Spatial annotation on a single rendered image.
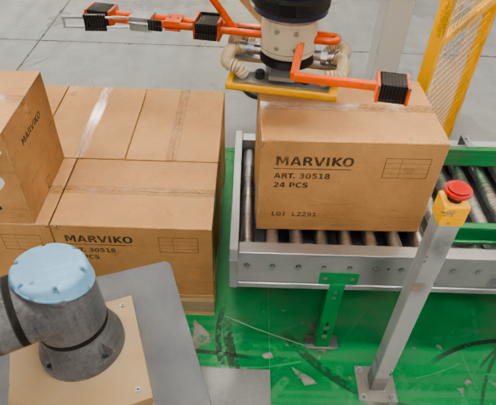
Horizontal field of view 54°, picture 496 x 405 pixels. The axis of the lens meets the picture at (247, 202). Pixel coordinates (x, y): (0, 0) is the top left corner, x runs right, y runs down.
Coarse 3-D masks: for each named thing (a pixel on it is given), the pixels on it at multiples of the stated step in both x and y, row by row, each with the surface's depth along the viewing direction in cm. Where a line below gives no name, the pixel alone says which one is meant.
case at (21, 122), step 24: (0, 72) 180; (24, 72) 180; (0, 96) 167; (24, 96) 168; (0, 120) 157; (24, 120) 169; (48, 120) 190; (0, 144) 155; (24, 144) 169; (48, 144) 191; (0, 168) 162; (24, 168) 170; (48, 168) 191; (0, 192) 169; (24, 192) 170; (0, 216) 177; (24, 216) 177
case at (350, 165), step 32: (288, 96) 172; (352, 96) 173; (416, 96) 175; (256, 128) 188; (288, 128) 158; (320, 128) 158; (352, 128) 159; (384, 128) 160; (416, 128) 160; (256, 160) 182; (288, 160) 158; (320, 160) 158; (352, 160) 158; (384, 160) 158; (416, 160) 158; (256, 192) 177; (288, 192) 168; (320, 192) 168; (352, 192) 168; (384, 192) 168; (416, 192) 168; (256, 224) 178; (288, 224) 178; (320, 224) 178; (352, 224) 178; (384, 224) 178; (416, 224) 178
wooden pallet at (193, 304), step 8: (224, 160) 275; (224, 168) 277; (224, 176) 281; (216, 264) 219; (216, 272) 221; (184, 296) 207; (192, 296) 207; (200, 296) 207; (208, 296) 207; (184, 304) 211; (192, 304) 211; (200, 304) 211; (208, 304) 211; (192, 312) 215; (200, 312) 215; (208, 312) 215
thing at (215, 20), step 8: (200, 16) 153; (208, 16) 153; (216, 16) 154; (192, 24) 149; (200, 24) 147; (208, 24) 147; (216, 24) 149; (200, 32) 150; (208, 32) 149; (216, 32) 149; (208, 40) 150
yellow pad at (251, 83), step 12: (252, 72) 153; (264, 72) 154; (228, 84) 148; (240, 84) 148; (252, 84) 148; (264, 84) 148; (276, 84) 148; (288, 84) 148; (300, 84) 148; (312, 84) 148; (300, 96) 147; (312, 96) 146; (324, 96) 145; (336, 96) 145
